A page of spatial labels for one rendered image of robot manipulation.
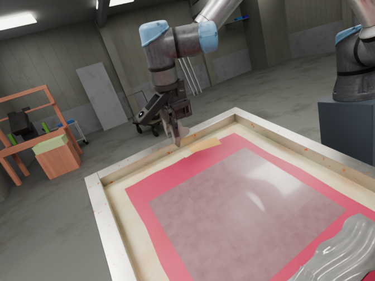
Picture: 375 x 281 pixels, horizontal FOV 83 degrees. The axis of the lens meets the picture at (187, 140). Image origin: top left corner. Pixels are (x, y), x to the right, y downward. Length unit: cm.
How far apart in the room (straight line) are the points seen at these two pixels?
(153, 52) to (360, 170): 56
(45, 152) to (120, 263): 508
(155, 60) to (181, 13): 987
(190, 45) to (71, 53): 878
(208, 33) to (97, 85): 832
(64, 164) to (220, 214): 512
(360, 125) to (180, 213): 67
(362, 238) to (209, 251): 28
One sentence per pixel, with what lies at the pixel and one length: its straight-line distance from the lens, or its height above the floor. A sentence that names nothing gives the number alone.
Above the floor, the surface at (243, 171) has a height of 117.
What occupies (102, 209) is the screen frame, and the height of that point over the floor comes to 123.
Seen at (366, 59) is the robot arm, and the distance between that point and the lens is 85.
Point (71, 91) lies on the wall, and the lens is 920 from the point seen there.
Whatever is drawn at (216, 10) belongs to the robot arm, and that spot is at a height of 159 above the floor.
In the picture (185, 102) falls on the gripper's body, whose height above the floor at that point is 138.
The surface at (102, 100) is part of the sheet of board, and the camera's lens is 871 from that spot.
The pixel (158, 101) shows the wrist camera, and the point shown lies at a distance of 61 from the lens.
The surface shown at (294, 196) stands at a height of 114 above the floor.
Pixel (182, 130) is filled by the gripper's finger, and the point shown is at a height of 130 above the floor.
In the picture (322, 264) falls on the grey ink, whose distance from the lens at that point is 48.
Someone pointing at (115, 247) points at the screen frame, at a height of 120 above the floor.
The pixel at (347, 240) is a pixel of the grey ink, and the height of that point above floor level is 111.
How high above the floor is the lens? 149
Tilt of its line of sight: 20 degrees down
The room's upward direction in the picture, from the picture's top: 18 degrees counter-clockwise
